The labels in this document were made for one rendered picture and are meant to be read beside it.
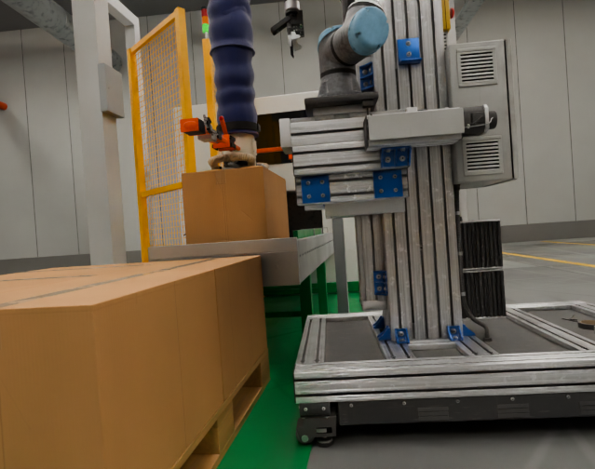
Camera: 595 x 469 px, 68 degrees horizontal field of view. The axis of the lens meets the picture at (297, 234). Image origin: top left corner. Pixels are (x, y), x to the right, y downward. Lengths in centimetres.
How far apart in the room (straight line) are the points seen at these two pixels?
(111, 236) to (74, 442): 225
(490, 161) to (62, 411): 138
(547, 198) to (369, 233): 1042
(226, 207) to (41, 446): 141
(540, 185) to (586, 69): 287
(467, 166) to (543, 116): 1056
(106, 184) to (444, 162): 214
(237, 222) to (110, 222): 117
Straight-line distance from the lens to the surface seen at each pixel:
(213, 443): 140
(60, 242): 1274
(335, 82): 145
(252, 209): 206
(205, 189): 214
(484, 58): 170
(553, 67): 1252
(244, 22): 252
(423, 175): 161
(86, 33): 335
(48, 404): 90
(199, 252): 205
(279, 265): 196
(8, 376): 93
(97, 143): 313
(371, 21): 140
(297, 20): 241
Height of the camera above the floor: 64
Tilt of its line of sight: 1 degrees down
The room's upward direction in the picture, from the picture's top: 4 degrees counter-clockwise
